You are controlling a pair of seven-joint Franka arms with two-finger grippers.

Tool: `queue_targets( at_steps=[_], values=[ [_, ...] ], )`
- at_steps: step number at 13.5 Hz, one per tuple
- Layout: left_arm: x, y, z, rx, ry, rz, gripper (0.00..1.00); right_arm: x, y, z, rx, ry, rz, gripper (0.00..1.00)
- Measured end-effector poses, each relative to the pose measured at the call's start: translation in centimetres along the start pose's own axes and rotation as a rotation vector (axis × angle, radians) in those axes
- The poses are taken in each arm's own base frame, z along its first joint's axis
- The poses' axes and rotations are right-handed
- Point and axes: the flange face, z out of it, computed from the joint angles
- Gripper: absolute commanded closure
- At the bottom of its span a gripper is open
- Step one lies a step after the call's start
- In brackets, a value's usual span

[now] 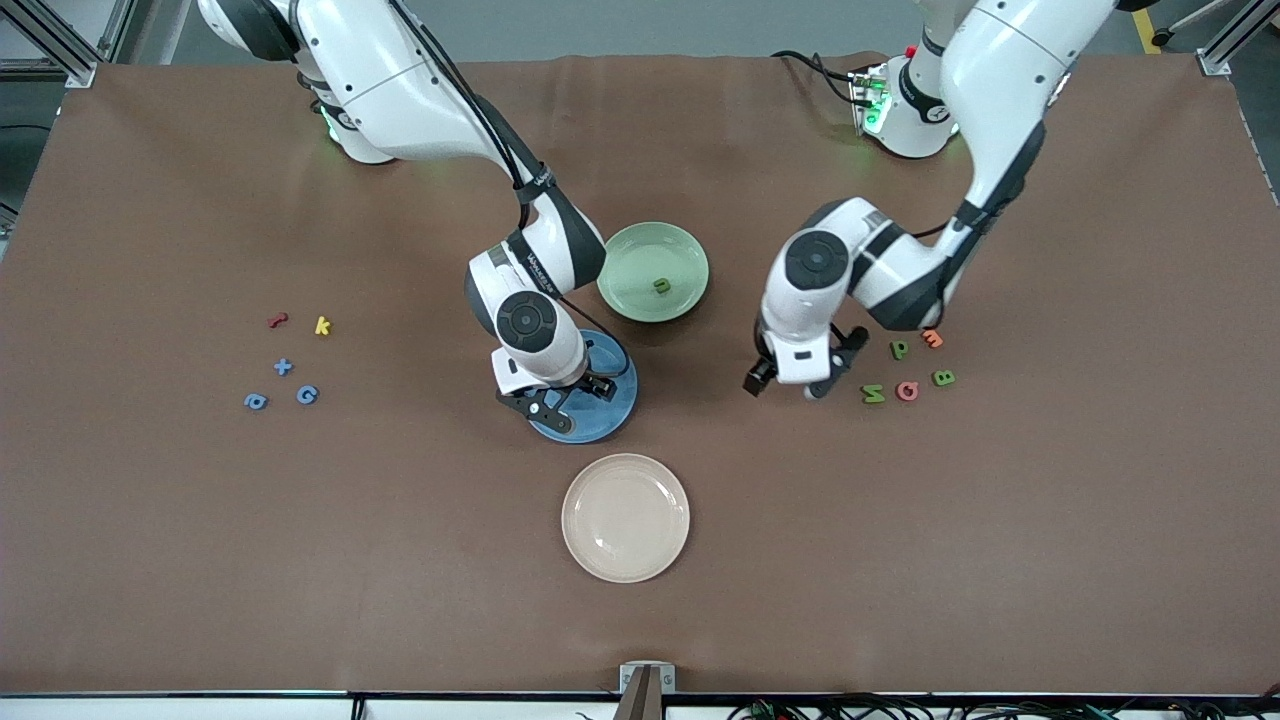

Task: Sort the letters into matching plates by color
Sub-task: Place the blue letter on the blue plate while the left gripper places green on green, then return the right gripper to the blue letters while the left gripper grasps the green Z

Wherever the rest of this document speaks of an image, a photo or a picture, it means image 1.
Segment blue plate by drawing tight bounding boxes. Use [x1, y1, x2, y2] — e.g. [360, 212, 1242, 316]
[525, 330, 639, 445]

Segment beige plate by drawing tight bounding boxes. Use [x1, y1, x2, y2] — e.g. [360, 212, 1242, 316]
[561, 453, 691, 584]

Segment green plate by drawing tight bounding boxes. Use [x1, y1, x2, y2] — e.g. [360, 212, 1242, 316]
[597, 221, 710, 324]

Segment brown table mat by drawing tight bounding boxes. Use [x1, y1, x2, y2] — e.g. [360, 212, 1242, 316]
[0, 52, 1280, 696]

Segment silver camera mount bracket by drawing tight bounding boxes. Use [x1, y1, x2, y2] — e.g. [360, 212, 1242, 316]
[612, 661, 677, 720]

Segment black base cable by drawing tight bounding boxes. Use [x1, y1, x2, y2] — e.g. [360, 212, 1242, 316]
[770, 49, 863, 107]

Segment tangled cables bundle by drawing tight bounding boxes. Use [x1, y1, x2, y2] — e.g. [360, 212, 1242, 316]
[725, 693, 1280, 720]

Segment white table edge rail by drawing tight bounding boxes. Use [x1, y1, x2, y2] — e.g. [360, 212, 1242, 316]
[0, 694, 1280, 720]

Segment aluminium frame profile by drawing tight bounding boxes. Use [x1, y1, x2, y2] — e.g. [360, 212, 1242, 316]
[0, 0, 161, 89]
[1195, 0, 1280, 79]

